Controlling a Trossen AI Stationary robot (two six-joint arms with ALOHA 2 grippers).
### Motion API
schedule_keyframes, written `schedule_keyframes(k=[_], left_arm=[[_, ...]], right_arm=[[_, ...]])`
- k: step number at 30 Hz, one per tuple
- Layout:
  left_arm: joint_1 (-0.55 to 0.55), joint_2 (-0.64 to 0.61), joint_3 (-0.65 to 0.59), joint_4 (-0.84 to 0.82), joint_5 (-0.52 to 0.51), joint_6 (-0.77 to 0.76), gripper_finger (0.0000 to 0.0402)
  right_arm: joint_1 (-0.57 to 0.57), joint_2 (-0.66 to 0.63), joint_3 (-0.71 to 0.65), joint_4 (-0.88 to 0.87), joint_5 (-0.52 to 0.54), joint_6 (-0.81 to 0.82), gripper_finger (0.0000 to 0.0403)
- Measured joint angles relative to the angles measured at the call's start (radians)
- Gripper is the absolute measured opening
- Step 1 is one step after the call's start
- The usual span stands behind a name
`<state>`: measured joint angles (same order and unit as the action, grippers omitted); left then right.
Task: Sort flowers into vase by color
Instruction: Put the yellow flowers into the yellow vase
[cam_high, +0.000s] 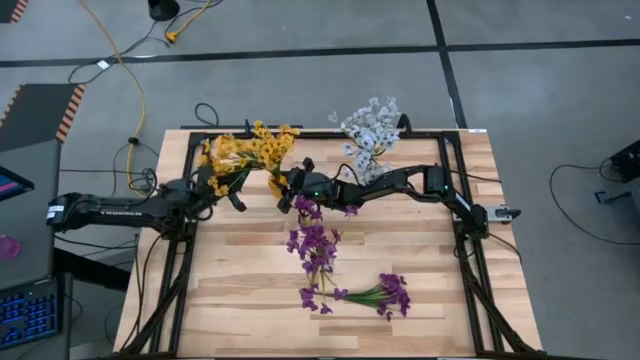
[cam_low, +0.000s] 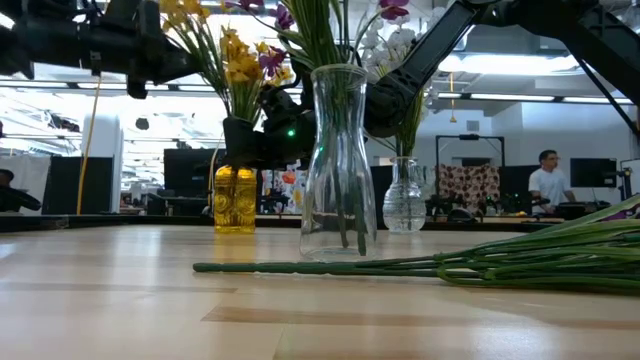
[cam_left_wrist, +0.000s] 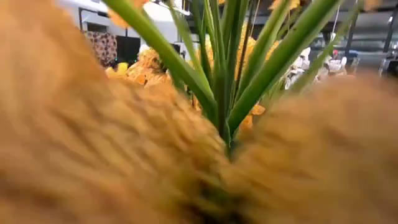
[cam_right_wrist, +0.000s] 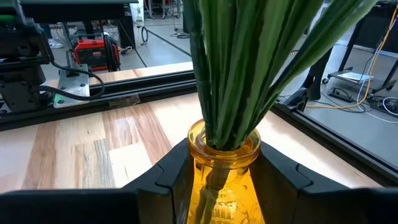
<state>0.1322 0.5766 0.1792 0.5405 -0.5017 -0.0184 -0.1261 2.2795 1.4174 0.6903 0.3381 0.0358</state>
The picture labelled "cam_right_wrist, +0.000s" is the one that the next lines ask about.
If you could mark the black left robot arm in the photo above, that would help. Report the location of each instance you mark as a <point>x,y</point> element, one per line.
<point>21,62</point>

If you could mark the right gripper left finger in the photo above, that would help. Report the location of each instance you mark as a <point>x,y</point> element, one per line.
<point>93,208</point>

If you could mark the black power strip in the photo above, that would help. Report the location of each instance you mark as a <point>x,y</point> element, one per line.
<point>340,95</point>

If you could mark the black workbench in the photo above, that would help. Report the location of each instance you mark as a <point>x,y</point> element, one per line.
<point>77,9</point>

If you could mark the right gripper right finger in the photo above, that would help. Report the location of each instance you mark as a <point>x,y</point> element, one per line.
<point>326,205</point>

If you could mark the black aluminium table frame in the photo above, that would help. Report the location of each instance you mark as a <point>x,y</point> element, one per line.
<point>140,90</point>

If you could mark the black wheeled cart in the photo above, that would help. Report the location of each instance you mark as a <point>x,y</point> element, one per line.
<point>376,31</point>

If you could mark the person's foot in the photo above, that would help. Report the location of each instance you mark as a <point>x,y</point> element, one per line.
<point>56,43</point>

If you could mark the red black equipment case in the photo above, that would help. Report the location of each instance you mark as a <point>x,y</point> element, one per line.
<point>93,54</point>

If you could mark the black frame clamp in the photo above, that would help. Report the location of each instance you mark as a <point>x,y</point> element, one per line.
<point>295,99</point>

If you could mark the yellow glass vase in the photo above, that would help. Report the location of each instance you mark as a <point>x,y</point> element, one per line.
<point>224,193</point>

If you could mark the white paper sheet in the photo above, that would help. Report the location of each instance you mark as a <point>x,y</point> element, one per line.
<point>354,76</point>

